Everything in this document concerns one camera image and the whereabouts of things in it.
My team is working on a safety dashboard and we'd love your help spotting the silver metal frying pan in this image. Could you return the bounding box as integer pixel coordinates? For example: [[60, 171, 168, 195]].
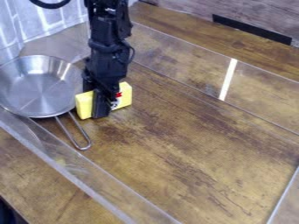
[[0, 55, 90, 151]]

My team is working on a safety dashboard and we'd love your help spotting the black strip on table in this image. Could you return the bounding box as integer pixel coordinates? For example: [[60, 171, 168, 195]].
[[212, 14, 292, 46]]

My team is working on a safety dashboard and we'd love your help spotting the clear acrylic barrier wall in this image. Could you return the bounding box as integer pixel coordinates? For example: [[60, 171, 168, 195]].
[[0, 17, 299, 224]]

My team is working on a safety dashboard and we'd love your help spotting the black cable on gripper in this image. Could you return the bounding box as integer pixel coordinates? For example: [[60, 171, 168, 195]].
[[28, 0, 136, 67]]

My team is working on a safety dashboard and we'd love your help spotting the yellow butter block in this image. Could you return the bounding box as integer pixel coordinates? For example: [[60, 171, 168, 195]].
[[74, 81, 132, 120]]

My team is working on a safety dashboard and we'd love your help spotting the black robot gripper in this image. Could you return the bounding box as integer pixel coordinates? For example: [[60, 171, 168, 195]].
[[81, 40, 133, 118]]

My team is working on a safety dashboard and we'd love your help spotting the white sheer curtain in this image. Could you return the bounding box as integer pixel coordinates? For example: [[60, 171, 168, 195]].
[[0, 0, 88, 64]]

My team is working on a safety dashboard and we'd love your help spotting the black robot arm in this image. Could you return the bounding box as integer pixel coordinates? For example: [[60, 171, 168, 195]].
[[82, 0, 135, 118]]

